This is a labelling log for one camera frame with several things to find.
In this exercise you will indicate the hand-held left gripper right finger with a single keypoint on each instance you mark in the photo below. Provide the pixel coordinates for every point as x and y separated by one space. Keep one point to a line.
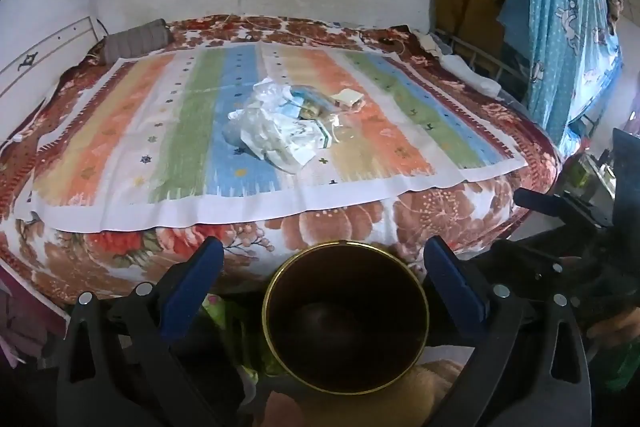
457 287

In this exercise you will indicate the striped pastel mat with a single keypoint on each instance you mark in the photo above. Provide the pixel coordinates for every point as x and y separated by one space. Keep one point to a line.
150 147

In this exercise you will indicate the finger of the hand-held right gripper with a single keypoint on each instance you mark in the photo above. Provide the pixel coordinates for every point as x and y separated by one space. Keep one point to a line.
560 206
525 259

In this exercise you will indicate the gold snack wrapper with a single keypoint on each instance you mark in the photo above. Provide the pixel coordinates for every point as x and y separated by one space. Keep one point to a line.
310 111

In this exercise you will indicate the white and green paper packaging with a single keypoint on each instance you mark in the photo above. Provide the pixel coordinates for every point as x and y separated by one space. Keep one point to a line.
300 139

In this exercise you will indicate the green cloth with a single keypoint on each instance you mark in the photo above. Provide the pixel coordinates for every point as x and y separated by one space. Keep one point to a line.
620 364

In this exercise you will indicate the peach cloth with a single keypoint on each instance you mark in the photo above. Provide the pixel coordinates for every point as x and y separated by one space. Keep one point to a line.
360 409

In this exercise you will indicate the green printed bag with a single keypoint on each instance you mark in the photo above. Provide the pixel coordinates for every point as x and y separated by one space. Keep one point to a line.
235 332

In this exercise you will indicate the grey striped pillow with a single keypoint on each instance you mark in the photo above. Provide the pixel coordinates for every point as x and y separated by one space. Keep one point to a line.
135 39

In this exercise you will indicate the white headboard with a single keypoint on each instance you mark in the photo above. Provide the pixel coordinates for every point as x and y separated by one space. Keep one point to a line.
35 57

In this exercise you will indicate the clear plastic bag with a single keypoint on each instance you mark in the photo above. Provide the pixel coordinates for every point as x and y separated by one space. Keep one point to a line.
260 117

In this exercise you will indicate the metal rack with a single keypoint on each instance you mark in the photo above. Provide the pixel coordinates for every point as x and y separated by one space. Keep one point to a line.
480 57

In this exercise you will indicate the blue printed hanging cloth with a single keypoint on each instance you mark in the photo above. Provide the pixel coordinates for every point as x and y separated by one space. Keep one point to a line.
565 22

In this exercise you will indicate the red floral blanket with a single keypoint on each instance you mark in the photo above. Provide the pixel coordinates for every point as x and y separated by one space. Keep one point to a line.
450 217

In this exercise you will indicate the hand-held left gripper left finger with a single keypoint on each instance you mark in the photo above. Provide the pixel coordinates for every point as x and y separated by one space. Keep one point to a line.
195 282

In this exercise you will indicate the dark bin with gold rim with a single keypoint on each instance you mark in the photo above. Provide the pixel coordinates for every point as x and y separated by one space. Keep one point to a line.
345 322

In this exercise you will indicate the person's right hand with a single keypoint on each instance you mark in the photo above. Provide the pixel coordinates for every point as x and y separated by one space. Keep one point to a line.
615 324

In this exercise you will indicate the white folded cloth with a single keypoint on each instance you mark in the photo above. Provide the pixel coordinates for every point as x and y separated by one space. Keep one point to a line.
472 74

